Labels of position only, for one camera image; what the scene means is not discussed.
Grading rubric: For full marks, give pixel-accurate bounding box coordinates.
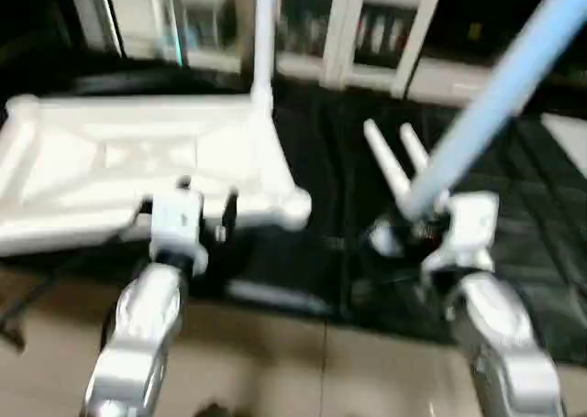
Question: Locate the white drawer unit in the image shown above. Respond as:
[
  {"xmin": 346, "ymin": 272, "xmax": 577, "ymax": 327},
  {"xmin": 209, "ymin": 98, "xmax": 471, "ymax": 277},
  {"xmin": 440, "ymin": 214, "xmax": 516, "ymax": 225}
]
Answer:
[{"xmin": 404, "ymin": 55, "xmax": 516, "ymax": 108}]

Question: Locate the white flat panel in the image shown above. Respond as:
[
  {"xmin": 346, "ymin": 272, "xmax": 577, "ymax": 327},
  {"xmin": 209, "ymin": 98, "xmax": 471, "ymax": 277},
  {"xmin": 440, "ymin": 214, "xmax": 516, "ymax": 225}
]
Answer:
[{"xmin": 541, "ymin": 113, "xmax": 587, "ymax": 178}]

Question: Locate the white plastic table top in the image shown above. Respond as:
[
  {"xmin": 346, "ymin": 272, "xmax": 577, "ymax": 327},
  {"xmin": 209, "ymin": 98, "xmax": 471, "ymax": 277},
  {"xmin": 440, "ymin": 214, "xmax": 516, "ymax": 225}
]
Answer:
[{"xmin": 0, "ymin": 93, "xmax": 314, "ymax": 258}]

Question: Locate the black metal bench leg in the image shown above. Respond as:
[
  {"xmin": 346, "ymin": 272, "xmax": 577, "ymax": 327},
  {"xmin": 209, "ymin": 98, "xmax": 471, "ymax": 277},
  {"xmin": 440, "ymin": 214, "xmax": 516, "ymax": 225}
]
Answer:
[{"xmin": 0, "ymin": 289, "xmax": 30, "ymax": 352}]

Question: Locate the white glass-door cabinet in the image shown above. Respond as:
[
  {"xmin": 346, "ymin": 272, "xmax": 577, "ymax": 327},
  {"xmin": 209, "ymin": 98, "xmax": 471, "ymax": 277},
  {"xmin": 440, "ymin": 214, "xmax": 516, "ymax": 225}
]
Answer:
[{"xmin": 273, "ymin": 0, "xmax": 447, "ymax": 95}]

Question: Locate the white plastic table leg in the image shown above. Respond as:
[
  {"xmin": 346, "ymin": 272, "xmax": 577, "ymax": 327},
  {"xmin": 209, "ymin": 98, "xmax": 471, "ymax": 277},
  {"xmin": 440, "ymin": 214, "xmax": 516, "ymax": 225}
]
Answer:
[
  {"xmin": 361, "ymin": 118, "xmax": 415, "ymax": 212},
  {"xmin": 249, "ymin": 0, "xmax": 277, "ymax": 117},
  {"xmin": 367, "ymin": 0, "xmax": 587, "ymax": 255},
  {"xmin": 398, "ymin": 124, "xmax": 434, "ymax": 178}
]

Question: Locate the black mat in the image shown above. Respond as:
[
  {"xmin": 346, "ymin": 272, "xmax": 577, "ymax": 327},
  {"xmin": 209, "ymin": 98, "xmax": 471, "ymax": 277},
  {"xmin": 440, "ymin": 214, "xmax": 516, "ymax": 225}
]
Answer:
[{"xmin": 0, "ymin": 55, "xmax": 587, "ymax": 363}]

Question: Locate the light blue metal frame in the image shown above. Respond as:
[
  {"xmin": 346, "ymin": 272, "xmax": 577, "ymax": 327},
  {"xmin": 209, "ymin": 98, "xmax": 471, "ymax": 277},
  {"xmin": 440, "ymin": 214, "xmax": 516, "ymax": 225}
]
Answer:
[{"xmin": 158, "ymin": 0, "xmax": 186, "ymax": 68}]

